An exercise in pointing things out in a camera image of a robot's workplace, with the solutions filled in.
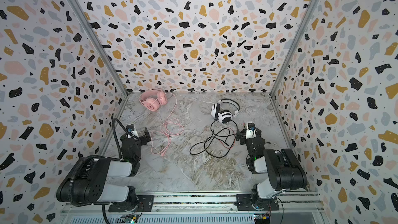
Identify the aluminium corner post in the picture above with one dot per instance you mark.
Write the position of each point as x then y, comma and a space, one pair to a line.
297, 38
96, 43

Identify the pink headphones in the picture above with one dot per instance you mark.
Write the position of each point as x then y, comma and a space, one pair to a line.
153, 99

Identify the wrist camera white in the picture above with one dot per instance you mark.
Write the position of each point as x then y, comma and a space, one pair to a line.
131, 131
251, 130

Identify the right circuit board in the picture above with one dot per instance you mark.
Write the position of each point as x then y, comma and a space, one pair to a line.
262, 218

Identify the left green circuit board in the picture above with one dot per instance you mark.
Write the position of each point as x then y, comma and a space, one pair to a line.
129, 219

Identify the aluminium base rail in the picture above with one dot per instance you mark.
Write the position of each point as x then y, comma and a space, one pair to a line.
201, 207

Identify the right aluminium corner post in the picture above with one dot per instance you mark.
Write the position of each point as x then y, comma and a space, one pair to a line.
297, 38

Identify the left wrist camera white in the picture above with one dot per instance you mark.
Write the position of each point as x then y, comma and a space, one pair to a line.
131, 131

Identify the left aluminium corner post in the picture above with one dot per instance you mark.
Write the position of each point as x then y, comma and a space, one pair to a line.
96, 43

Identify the white black headphones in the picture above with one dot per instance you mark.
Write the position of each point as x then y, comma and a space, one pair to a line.
224, 116

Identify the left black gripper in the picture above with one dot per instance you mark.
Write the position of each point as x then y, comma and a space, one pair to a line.
142, 137

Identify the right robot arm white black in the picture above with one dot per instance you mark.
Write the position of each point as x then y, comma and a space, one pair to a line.
282, 168

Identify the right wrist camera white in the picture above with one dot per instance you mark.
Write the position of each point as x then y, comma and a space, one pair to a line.
251, 130

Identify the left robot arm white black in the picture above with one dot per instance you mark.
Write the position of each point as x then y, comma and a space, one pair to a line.
86, 183

